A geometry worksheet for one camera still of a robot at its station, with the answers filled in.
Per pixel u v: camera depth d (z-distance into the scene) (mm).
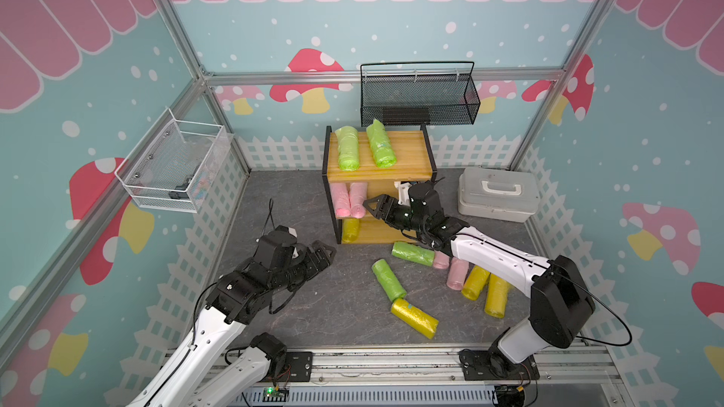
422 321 777
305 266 620
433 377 738
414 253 915
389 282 864
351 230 954
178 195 684
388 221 736
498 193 984
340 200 828
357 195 844
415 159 769
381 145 737
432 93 927
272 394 728
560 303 435
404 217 695
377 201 725
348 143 753
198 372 420
